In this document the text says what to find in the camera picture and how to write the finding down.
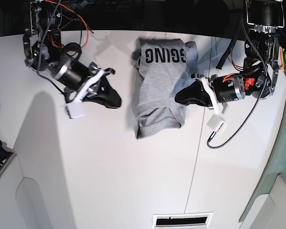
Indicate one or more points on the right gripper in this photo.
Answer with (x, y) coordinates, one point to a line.
(73, 75)

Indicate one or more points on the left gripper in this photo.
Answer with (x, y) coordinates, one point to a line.
(225, 89)

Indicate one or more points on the grey t-shirt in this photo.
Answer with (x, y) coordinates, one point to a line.
(164, 68)

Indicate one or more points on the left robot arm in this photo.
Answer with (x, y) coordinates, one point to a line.
(258, 75)

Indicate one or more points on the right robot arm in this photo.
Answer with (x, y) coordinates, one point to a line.
(54, 61)

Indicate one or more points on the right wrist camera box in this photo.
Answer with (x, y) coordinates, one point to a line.
(74, 110)

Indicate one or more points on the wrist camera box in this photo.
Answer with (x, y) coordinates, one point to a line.
(74, 110)
(217, 123)

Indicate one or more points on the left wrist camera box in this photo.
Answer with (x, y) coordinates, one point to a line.
(217, 123)

